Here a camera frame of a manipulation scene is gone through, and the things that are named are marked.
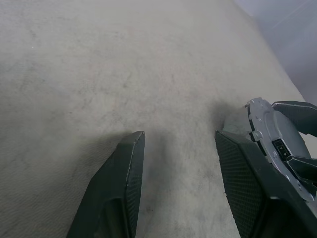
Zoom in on grey motor housing copper windings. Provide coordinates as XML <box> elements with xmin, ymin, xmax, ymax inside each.
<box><xmin>244</xmin><ymin>97</ymin><xmax>316</xmax><ymax>202</ymax></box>

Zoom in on grey motor lid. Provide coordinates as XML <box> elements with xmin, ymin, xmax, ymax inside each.
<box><xmin>248</xmin><ymin>97</ymin><xmax>316</xmax><ymax>202</ymax></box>

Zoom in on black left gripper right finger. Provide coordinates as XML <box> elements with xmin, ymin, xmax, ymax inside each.
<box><xmin>214</xmin><ymin>129</ymin><xmax>317</xmax><ymax>238</ymax></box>

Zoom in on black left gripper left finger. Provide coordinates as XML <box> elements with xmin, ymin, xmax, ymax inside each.
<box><xmin>65</xmin><ymin>130</ymin><xmax>146</xmax><ymax>238</ymax></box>

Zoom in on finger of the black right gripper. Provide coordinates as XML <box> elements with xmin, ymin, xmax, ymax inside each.
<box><xmin>270</xmin><ymin>100</ymin><xmax>317</xmax><ymax>137</ymax></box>
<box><xmin>284</xmin><ymin>155</ymin><xmax>317</xmax><ymax>197</ymax></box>

